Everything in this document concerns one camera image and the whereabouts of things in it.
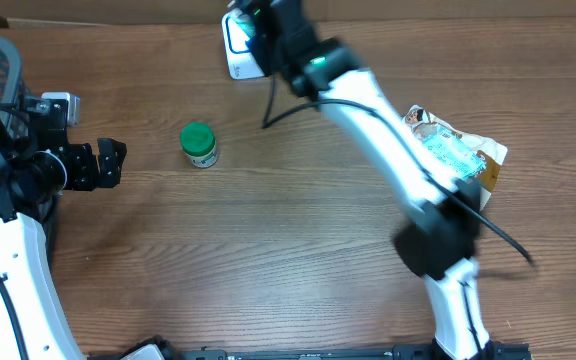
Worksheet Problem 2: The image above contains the teal wet wipes pack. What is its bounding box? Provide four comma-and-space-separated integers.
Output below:
422, 129, 487, 179

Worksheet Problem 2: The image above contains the green lid white jar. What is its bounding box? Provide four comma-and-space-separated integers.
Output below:
180, 122, 219, 168

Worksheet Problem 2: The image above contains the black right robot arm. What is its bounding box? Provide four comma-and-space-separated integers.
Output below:
229, 0, 490, 359

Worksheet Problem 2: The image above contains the white barcode scanner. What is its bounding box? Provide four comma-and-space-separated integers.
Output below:
221, 8, 265, 80

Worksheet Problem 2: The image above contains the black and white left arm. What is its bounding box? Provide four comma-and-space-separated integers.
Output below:
0, 99, 127, 359

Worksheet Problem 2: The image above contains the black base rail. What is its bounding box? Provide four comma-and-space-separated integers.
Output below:
177, 345, 440, 360

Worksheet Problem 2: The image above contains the beige brown snack bag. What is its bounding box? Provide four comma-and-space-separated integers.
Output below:
403, 105, 508, 209

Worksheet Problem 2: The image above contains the teal tissue pack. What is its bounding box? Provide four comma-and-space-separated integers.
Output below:
235, 13, 256, 39

